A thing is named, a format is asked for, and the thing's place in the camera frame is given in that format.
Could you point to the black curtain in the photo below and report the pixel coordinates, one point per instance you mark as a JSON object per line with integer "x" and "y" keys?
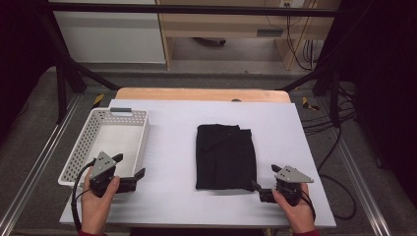
{"x": 387, "y": 82}
{"x": 19, "y": 49}

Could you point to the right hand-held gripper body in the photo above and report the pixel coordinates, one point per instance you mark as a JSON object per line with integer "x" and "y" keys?
{"x": 290, "y": 175}

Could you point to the white cabinet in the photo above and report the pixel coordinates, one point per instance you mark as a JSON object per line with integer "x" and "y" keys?
{"x": 108, "y": 39}

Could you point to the grey box under desk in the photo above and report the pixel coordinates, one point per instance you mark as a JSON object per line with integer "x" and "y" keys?
{"x": 269, "y": 32}

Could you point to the black cloth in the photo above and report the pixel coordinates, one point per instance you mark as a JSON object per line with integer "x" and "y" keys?
{"x": 226, "y": 157}

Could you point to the light wooden desk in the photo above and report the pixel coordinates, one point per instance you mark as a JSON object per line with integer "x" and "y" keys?
{"x": 213, "y": 26}

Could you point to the person's right hand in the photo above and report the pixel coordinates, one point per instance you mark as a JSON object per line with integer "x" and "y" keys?
{"x": 296, "y": 216}

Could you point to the person's dark clothing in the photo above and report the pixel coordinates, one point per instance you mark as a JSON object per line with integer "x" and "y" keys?
{"x": 196, "y": 232}

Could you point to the white board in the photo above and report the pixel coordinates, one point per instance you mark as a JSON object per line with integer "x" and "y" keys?
{"x": 177, "y": 196}

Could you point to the wooden table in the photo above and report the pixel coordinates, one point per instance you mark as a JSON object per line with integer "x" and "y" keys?
{"x": 196, "y": 94}

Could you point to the black metal frame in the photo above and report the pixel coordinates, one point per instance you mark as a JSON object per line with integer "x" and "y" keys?
{"x": 196, "y": 9}

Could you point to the aluminium floor rail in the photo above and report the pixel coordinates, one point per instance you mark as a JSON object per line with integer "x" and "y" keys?
{"x": 39, "y": 157}
{"x": 360, "y": 183}

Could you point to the person's left hand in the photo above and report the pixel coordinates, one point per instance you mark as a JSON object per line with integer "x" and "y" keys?
{"x": 95, "y": 209}

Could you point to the white perforated plastic basket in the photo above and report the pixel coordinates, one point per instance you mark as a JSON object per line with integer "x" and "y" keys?
{"x": 114, "y": 137}

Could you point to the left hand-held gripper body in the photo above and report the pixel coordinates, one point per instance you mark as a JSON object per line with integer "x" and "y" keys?
{"x": 102, "y": 164}

